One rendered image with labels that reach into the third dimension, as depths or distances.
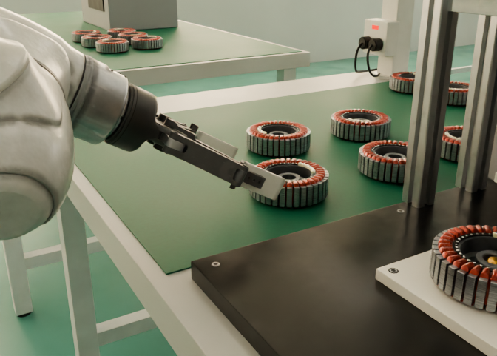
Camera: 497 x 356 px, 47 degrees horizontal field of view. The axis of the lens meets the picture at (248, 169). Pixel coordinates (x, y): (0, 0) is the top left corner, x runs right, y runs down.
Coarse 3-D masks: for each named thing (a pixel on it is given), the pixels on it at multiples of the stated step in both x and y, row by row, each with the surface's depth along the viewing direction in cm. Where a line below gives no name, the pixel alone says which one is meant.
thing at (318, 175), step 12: (264, 168) 81; (276, 168) 83; (288, 168) 83; (300, 168) 82; (312, 168) 80; (324, 168) 82; (288, 180) 79; (300, 180) 77; (312, 180) 76; (324, 180) 77; (252, 192) 79; (288, 192) 75; (300, 192) 76; (312, 192) 76; (324, 192) 78; (276, 204) 76; (288, 204) 76; (300, 204) 76; (312, 204) 77
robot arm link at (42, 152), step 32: (0, 64) 41; (32, 64) 44; (0, 96) 41; (32, 96) 43; (0, 128) 40; (32, 128) 42; (64, 128) 46; (0, 160) 39; (32, 160) 40; (64, 160) 44; (0, 192) 39; (32, 192) 40; (64, 192) 44; (0, 224) 41; (32, 224) 42
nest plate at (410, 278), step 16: (416, 256) 58; (384, 272) 55; (400, 272) 55; (416, 272) 55; (400, 288) 53; (416, 288) 53; (432, 288) 53; (416, 304) 52; (432, 304) 50; (448, 304) 50; (464, 304) 50; (448, 320) 49; (464, 320) 48; (480, 320) 48; (496, 320) 48; (464, 336) 47; (480, 336) 46; (496, 336) 46; (496, 352) 45
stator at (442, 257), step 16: (448, 240) 54; (464, 240) 55; (480, 240) 55; (496, 240) 55; (432, 256) 53; (448, 256) 51; (464, 256) 51; (480, 256) 53; (496, 256) 53; (432, 272) 53; (448, 272) 50; (464, 272) 49; (480, 272) 49; (496, 272) 48; (448, 288) 51; (464, 288) 50; (480, 288) 48; (496, 288) 48; (480, 304) 49; (496, 304) 49
